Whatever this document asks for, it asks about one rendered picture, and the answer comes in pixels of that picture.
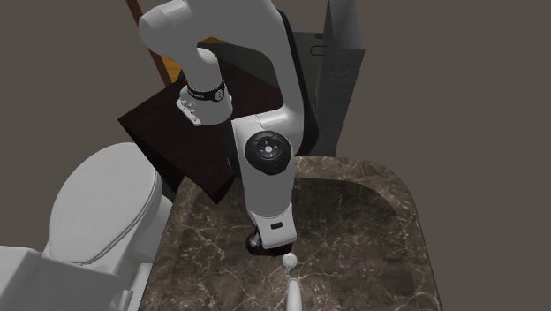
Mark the grey cabinet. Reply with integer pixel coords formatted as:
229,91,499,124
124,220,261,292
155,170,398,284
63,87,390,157
307,0,367,159

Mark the white toilet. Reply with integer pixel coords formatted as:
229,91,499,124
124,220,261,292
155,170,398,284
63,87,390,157
0,141,174,311

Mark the brown marble sink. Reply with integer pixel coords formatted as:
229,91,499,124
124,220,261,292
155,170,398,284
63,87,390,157
138,155,444,311

